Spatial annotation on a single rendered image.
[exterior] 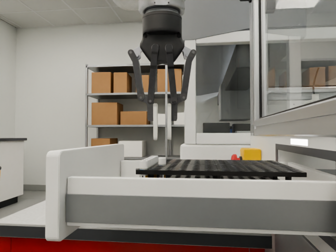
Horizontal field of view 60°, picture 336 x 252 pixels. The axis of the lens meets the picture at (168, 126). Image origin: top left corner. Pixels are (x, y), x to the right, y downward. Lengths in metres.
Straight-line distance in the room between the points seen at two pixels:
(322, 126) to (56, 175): 0.33
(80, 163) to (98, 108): 4.07
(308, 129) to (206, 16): 1.00
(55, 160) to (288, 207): 0.28
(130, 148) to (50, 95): 1.82
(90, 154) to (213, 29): 1.00
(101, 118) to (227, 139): 3.35
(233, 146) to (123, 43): 3.97
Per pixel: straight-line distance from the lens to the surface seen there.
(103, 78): 4.53
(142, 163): 0.40
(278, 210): 0.37
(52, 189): 0.38
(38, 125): 5.43
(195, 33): 1.35
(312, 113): 0.44
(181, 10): 0.58
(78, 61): 5.24
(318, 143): 0.43
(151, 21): 0.56
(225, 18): 1.38
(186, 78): 0.56
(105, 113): 4.46
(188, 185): 0.36
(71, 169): 0.41
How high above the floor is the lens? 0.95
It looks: 2 degrees up
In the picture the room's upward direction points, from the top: straight up
